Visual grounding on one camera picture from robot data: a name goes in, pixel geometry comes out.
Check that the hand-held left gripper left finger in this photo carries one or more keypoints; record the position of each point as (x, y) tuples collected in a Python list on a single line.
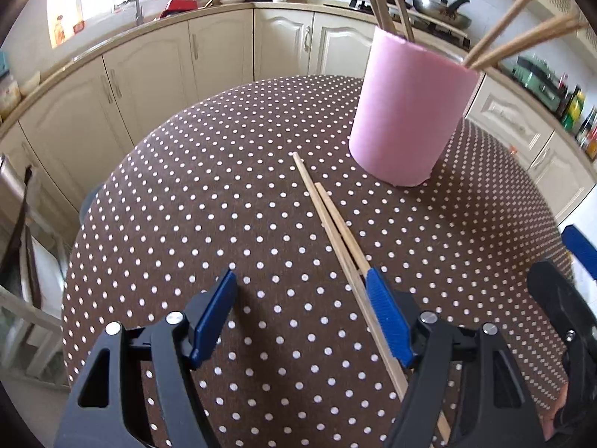
[(214, 317)]

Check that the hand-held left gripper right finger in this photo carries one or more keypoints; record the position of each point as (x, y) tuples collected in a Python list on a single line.
[(387, 317)]

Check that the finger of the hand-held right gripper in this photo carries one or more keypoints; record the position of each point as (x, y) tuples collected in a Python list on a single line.
[(580, 249), (555, 289)]

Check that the pink cylindrical cup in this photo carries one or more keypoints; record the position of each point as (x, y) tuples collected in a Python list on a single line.
[(405, 112)]

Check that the person's right hand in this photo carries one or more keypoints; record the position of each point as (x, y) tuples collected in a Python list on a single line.
[(557, 410)]

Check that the brown sauce bottle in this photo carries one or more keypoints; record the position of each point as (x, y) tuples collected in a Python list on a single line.
[(592, 142)]

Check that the brown polka-dot tablecloth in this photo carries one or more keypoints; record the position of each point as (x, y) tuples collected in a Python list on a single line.
[(210, 196)]

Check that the dark sauce bottle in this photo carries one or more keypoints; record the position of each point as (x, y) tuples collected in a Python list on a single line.
[(586, 128)]

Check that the green bottle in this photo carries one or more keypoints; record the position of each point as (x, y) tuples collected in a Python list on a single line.
[(573, 112)]

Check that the red-capped dark bottle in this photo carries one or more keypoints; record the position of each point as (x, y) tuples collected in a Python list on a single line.
[(562, 95)]

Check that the grey-blue trash bin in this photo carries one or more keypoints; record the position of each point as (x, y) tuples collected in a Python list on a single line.
[(91, 205)]

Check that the green electric cooker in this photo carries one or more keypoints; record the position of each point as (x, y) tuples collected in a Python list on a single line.
[(536, 79)]

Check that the white storage rack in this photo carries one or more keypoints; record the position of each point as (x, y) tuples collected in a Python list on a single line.
[(28, 289)]

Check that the black gas stove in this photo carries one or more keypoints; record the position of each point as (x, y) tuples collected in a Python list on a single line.
[(433, 32)]

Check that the metal wok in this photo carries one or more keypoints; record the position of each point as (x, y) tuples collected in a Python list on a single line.
[(440, 11)]

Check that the white bowl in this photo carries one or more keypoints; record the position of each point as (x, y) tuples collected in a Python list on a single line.
[(31, 84)]

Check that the white-lidded glass jar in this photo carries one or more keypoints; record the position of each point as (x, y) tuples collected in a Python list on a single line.
[(9, 95)]

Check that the red pot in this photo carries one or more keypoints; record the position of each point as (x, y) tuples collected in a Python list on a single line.
[(179, 7)]

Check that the small red jar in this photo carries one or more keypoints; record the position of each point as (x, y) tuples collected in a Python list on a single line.
[(78, 26)]

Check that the orange bottle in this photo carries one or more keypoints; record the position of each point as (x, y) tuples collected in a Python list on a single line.
[(59, 32)]

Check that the teal box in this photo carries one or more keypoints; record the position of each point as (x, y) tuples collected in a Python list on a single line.
[(4, 63)]

